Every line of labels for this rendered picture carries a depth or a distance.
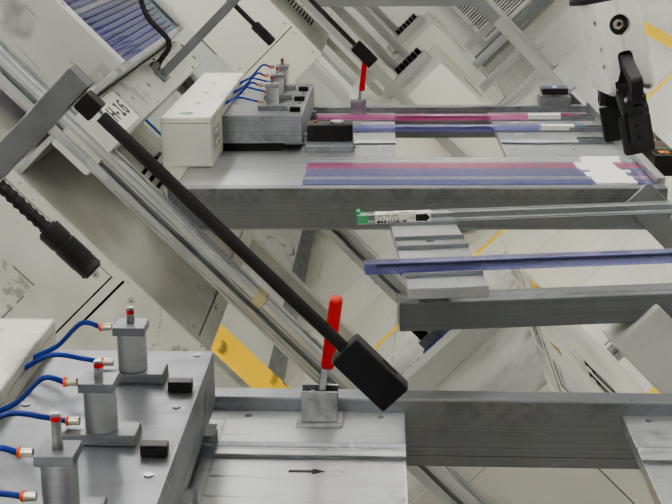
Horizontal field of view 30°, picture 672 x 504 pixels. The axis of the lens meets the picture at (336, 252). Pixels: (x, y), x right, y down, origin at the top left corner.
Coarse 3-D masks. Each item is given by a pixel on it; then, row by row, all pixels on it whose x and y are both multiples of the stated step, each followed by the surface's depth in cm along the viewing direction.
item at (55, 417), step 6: (54, 414) 73; (60, 414) 73; (54, 420) 73; (60, 420) 73; (54, 426) 73; (60, 426) 74; (54, 432) 73; (60, 432) 74; (54, 438) 74; (60, 438) 74; (54, 444) 74; (60, 444) 74
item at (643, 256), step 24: (384, 264) 114; (408, 264) 114; (432, 264) 114; (456, 264) 114; (480, 264) 114; (504, 264) 114; (528, 264) 114; (552, 264) 114; (576, 264) 114; (600, 264) 114; (624, 264) 114
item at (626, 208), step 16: (464, 208) 136; (480, 208) 136; (496, 208) 136; (512, 208) 136; (528, 208) 135; (544, 208) 135; (560, 208) 135; (576, 208) 135; (592, 208) 135; (608, 208) 135; (624, 208) 135; (640, 208) 136; (656, 208) 136
